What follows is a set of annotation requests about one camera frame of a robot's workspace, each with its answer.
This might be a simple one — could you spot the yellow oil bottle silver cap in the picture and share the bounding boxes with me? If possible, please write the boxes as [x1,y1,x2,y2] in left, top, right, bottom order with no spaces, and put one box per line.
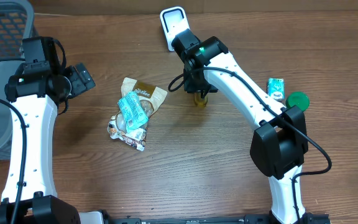
[194,93,208,108]

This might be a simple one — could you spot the brown snack packet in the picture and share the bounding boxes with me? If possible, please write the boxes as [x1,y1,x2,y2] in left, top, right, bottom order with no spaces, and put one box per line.
[121,77,167,118]

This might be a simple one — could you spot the white red snack wrapper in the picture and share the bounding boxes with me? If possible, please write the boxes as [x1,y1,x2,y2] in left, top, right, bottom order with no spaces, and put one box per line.
[107,112,147,151]

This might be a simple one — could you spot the small teal tissue pack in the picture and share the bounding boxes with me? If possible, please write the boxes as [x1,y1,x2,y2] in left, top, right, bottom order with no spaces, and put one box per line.
[267,78,285,102]

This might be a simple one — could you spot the green lid white jar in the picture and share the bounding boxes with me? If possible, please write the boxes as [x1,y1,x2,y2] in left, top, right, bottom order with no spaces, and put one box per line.
[285,91,310,112]

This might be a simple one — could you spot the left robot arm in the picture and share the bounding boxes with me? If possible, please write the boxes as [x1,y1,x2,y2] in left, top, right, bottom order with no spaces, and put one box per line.
[0,37,104,224]

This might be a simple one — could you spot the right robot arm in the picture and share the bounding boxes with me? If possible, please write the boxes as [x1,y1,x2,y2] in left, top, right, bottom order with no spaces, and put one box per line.
[169,29,308,223]

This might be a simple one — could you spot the white barcode scanner stand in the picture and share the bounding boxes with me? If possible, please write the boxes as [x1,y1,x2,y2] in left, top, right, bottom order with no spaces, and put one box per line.
[160,6,190,52]

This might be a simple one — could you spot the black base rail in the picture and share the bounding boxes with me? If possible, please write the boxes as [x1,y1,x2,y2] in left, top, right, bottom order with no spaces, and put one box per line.
[101,210,332,224]

